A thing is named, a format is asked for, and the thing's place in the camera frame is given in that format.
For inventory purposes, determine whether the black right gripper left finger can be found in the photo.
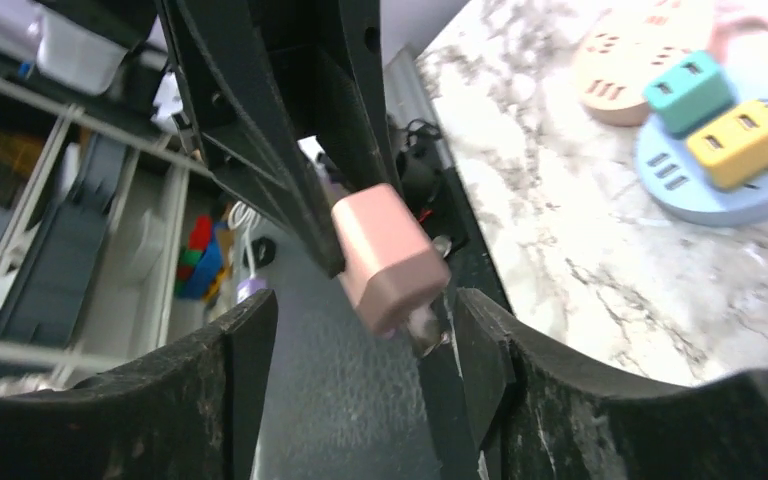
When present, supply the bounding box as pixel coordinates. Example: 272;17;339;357
0;290;278;479

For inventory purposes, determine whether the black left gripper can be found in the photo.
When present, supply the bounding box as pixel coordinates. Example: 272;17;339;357
157;0;400;276

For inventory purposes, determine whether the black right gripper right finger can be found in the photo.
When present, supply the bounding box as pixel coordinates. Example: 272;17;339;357
454;289;768;479

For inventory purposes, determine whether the pink plug adapter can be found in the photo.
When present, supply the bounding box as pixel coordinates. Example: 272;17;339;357
331;183;450;358

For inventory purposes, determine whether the yellow plug adapter front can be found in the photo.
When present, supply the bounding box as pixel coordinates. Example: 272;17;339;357
685;100;768;190

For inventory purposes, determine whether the teal plug adapter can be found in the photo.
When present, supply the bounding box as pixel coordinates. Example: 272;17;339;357
643;50;735;138

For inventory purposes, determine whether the storage shelf beside table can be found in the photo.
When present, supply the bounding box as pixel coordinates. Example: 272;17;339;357
0;1;265;396

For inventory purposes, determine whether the blue round power strip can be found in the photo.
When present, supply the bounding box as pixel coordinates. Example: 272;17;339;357
634;73;768;227

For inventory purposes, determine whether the pink round power strip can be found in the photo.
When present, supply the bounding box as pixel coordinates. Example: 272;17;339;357
571;0;715;127

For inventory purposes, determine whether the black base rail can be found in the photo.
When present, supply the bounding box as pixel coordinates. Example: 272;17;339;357
388;119;516;479

